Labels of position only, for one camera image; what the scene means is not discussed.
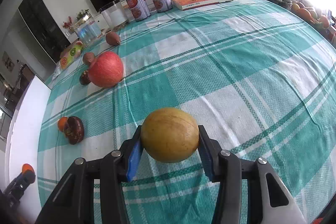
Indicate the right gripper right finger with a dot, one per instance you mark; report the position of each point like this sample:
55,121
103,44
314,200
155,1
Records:
269,200

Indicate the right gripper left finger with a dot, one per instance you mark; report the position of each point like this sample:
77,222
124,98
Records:
72,199

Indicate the yellow round fruit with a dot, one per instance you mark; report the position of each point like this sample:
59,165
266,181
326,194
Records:
170,135

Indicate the dark mangosteen near edge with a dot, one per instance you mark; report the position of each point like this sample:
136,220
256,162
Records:
74,130

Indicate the small orange tangerine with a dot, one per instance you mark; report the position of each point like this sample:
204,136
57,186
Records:
62,123

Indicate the teal checked tablecloth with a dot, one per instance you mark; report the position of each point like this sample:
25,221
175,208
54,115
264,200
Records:
258,78

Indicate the dark mangosteen behind apple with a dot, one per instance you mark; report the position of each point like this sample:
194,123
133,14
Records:
84,78

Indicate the red apple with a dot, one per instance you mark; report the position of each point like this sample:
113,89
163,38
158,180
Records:
106,71

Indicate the brown sweet potato near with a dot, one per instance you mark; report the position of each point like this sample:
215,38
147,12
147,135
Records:
88,58

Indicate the brown sweet potato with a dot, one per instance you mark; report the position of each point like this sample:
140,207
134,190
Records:
113,39
88,58

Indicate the fruit print tissue pack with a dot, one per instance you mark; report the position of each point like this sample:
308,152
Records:
71,54

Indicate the brown sweet potato far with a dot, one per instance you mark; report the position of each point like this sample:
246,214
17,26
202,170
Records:
113,39

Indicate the clear glass jar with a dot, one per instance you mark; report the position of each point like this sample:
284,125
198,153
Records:
87,30

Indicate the dark display cabinet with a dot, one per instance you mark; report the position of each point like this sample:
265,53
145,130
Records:
43,27

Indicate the red flower vase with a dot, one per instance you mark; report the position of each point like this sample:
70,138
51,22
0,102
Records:
68,25

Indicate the fruit pile at window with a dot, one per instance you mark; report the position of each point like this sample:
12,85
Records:
310,16

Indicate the clear jar black lid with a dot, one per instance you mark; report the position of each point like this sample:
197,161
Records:
114,15

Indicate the left white orange canister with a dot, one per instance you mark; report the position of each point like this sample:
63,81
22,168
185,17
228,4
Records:
139,9

